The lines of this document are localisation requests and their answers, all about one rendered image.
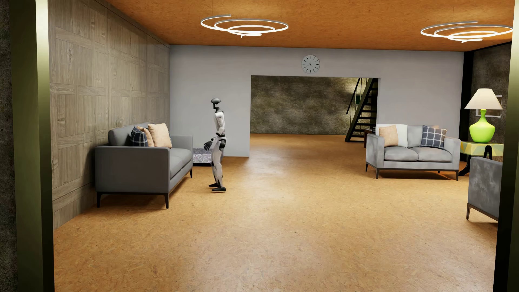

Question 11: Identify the white picture frame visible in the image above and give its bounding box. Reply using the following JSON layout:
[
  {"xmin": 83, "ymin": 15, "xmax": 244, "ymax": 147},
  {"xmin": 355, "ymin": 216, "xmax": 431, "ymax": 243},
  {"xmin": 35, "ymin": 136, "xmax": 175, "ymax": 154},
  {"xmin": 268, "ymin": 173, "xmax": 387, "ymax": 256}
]
[{"xmin": 484, "ymin": 95, "xmax": 503, "ymax": 118}]

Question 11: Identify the light grey sofa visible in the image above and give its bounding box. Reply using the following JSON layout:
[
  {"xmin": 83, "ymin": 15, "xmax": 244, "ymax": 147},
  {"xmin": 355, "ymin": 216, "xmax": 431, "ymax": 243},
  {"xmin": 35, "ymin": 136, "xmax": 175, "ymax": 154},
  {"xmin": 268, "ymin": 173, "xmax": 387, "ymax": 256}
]
[{"xmin": 365, "ymin": 124, "xmax": 461, "ymax": 181}]

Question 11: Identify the dark grey sofa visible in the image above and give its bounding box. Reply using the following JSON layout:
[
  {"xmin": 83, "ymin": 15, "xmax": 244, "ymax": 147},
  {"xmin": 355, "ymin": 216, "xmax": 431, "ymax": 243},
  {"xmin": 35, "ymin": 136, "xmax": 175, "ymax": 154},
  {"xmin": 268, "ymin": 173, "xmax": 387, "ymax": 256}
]
[{"xmin": 94, "ymin": 122, "xmax": 194, "ymax": 209}]

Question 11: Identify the white cushion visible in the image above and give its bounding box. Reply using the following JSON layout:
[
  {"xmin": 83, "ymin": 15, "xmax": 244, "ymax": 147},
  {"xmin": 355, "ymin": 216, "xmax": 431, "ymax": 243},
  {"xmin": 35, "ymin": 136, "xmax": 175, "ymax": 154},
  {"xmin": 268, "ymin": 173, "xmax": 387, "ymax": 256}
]
[{"xmin": 375, "ymin": 124, "xmax": 408, "ymax": 148}]

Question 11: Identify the black staircase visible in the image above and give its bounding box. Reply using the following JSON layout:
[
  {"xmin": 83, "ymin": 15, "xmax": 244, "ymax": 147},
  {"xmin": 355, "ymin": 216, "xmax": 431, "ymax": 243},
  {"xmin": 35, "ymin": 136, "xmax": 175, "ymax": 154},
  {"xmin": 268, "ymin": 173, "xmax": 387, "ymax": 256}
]
[{"xmin": 345, "ymin": 78, "xmax": 379, "ymax": 143}]

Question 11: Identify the round grey wall clock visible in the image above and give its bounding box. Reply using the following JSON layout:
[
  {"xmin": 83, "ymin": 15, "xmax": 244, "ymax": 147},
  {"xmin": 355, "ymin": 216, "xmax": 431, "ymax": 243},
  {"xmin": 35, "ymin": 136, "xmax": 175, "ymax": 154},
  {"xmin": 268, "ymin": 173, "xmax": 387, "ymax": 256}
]
[{"xmin": 301, "ymin": 55, "xmax": 321, "ymax": 74}]

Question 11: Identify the small beige cushion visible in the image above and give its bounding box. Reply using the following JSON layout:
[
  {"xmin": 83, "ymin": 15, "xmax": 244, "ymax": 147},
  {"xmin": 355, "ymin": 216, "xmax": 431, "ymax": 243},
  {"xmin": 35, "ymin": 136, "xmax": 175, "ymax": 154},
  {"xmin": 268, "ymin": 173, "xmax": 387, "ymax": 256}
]
[{"xmin": 378, "ymin": 125, "xmax": 399, "ymax": 148}]

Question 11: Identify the tan cushion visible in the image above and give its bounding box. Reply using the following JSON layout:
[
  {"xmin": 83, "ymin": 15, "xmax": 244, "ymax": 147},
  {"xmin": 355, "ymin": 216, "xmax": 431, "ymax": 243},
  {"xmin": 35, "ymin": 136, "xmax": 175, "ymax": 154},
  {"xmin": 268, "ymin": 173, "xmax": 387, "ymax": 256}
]
[{"xmin": 137, "ymin": 126, "xmax": 155, "ymax": 147}]

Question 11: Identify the large beige cushion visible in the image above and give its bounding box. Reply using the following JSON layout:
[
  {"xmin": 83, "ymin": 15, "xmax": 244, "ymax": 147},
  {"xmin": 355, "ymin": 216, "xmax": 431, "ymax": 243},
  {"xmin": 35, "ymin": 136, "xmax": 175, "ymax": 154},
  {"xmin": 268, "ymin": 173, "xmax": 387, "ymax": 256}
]
[{"xmin": 148, "ymin": 123, "xmax": 172, "ymax": 149}]

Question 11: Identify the patterned grey ottoman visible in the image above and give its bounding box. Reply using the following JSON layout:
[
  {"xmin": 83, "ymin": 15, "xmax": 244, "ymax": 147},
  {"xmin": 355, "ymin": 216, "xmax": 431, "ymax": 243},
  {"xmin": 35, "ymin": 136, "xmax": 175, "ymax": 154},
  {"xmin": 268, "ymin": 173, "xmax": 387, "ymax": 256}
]
[{"xmin": 192, "ymin": 148, "xmax": 224, "ymax": 166}]

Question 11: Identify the green table lamp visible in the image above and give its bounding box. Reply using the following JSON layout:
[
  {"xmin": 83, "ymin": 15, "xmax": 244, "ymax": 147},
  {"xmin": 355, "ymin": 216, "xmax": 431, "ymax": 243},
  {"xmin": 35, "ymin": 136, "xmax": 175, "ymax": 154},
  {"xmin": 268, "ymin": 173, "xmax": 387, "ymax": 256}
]
[{"xmin": 465, "ymin": 88, "xmax": 503, "ymax": 143}]

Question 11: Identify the grey plaid cushion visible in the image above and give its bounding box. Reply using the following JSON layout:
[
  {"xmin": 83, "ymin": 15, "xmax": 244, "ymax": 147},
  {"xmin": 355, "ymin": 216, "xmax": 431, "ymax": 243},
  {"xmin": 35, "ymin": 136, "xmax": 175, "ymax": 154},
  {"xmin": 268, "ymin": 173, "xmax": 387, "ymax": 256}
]
[{"xmin": 420, "ymin": 125, "xmax": 448, "ymax": 149}]

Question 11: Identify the spiral ring ceiling light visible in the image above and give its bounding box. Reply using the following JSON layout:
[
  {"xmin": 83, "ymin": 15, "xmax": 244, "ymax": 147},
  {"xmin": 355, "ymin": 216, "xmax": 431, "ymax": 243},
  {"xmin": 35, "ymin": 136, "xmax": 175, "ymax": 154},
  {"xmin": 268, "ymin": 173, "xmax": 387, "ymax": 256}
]
[
  {"xmin": 200, "ymin": 14, "xmax": 289, "ymax": 38},
  {"xmin": 420, "ymin": 21, "xmax": 514, "ymax": 44}
]

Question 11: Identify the white humanoid robot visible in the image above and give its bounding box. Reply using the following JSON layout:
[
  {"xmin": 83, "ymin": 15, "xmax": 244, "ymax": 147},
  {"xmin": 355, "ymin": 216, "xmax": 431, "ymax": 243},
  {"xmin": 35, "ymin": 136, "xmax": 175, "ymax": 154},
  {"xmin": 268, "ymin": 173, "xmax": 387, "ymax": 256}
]
[{"xmin": 204, "ymin": 98, "xmax": 227, "ymax": 193}]

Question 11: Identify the grey armchair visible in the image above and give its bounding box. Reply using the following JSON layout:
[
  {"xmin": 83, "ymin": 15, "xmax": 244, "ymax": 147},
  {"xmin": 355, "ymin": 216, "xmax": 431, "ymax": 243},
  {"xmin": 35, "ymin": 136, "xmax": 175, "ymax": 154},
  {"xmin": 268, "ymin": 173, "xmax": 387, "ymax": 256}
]
[{"xmin": 466, "ymin": 156, "xmax": 503, "ymax": 222}]

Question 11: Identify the yellow-green side table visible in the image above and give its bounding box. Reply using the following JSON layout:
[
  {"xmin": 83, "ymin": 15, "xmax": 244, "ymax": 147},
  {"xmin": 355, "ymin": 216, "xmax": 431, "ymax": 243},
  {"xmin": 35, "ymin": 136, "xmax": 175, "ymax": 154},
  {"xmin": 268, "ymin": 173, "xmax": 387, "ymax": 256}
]
[{"xmin": 458, "ymin": 141, "xmax": 504, "ymax": 177}]

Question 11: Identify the navy plaid cushion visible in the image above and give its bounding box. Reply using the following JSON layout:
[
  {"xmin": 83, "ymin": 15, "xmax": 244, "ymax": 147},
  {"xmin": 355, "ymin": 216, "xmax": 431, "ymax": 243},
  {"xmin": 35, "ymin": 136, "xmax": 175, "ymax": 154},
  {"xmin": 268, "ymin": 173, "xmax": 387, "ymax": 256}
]
[{"xmin": 130, "ymin": 127, "xmax": 148, "ymax": 147}]

